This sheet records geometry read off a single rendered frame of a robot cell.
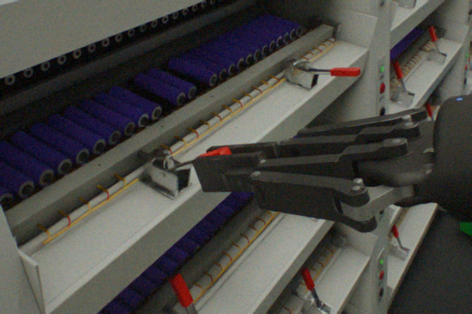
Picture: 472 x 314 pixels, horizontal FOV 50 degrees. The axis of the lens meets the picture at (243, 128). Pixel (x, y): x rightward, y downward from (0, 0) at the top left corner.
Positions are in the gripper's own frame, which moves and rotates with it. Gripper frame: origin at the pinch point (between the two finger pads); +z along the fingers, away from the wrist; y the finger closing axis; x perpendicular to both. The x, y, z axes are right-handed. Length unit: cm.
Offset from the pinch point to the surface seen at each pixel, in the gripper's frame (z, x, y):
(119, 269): 7.5, -4.1, -8.9
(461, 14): 11, -14, 115
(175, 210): 6.8, -2.9, -2.0
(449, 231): 23, -76, 105
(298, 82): 8.7, -0.9, 25.7
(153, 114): 15.1, 3.3, 6.8
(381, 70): 7, -8, 49
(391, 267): 24, -60, 65
